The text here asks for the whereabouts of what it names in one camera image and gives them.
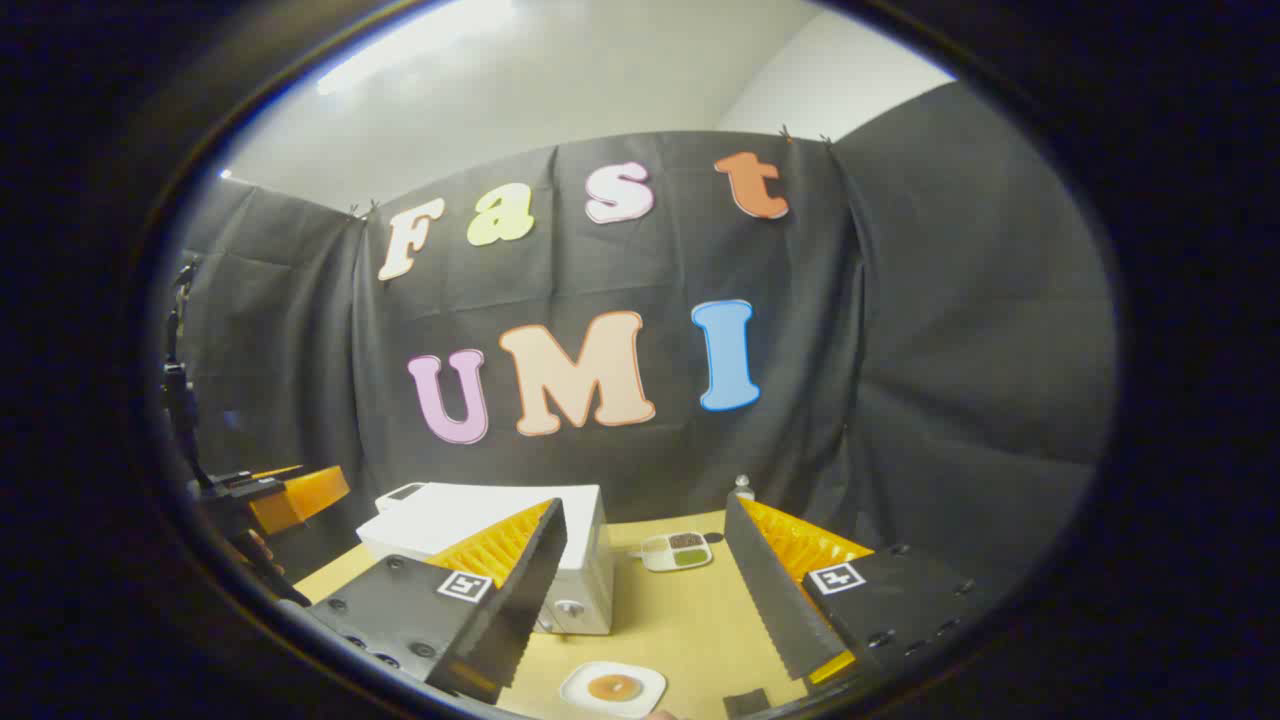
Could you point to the black tripod stand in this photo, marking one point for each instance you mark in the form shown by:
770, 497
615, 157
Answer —
180, 400

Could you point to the white square plate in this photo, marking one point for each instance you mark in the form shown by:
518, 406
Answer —
575, 686

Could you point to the white microwave oven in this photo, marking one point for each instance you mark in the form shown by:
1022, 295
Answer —
470, 510

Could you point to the black backdrop cloth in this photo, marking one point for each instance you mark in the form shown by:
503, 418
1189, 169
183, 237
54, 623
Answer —
900, 350

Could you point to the clear bottle pink label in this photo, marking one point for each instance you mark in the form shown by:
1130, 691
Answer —
743, 488

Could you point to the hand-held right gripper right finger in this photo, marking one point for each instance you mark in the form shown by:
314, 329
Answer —
770, 600

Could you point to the black square pad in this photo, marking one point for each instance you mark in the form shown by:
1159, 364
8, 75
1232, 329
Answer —
746, 702

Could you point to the white divided grain tray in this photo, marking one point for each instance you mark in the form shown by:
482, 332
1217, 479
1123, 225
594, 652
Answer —
655, 561

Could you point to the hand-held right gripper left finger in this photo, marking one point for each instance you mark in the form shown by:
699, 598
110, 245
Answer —
525, 590

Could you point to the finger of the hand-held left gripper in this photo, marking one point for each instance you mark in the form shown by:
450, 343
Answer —
278, 470
300, 498

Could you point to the round brown bun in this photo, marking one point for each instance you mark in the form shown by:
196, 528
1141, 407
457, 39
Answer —
614, 687

